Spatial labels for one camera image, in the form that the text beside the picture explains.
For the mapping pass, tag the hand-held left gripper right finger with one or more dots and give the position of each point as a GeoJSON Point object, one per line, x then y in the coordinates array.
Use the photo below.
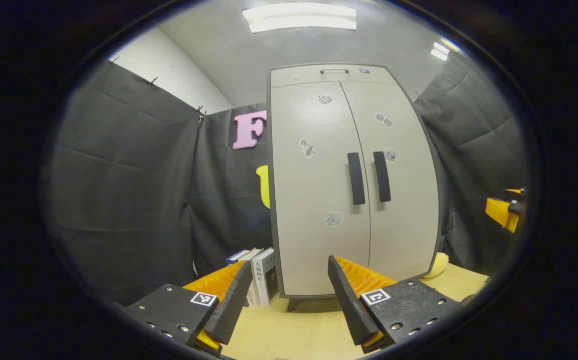
{"type": "Point", "coordinates": [351, 305]}

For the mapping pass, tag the black backdrop cloth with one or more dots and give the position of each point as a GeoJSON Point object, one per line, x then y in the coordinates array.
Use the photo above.
{"type": "Point", "coordinates": [118, 200]}

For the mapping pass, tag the white and black book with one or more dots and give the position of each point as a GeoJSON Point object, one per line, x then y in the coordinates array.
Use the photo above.
{"type": "Point", "coordinates": [266, 275]}

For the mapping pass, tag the long ceiling light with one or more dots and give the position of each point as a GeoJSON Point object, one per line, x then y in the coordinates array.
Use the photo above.
{"type": "Point", "coordinates": [299, 17]}

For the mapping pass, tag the grey double-door shoe cabinet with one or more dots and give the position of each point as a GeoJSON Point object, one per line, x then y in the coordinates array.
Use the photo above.
{"type": "Point", "coordinates": [309, 76]}

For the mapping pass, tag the small ceiling light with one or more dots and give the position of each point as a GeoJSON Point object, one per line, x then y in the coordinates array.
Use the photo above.
{"type": "Point", "coordinates": [440, 51]}

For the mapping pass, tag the blue book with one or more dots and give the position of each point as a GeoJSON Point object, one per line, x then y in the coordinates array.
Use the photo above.
{"type": "Point", "coordinates": [236, 256]}

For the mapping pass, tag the yellow round sponge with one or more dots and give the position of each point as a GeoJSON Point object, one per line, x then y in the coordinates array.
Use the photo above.
{"type": "Point", "coordinates": [439, 265]}

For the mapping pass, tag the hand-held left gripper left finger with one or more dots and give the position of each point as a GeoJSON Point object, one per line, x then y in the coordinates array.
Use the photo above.
{"type": "Point", "coordinates": [233, 305]}

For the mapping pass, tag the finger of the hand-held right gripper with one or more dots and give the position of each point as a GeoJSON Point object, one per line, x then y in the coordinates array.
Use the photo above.
{"type": "Point", "coordinates": [516, 195]}
{"type": "Point", "coordinates": [500, 212]}

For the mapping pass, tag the grey cabinet door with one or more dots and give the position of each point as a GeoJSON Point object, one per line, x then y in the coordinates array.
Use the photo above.
{"type": "Point", "coordinates": [309, 200]}
{"type": "Point", "coordinates": [409, 215]}

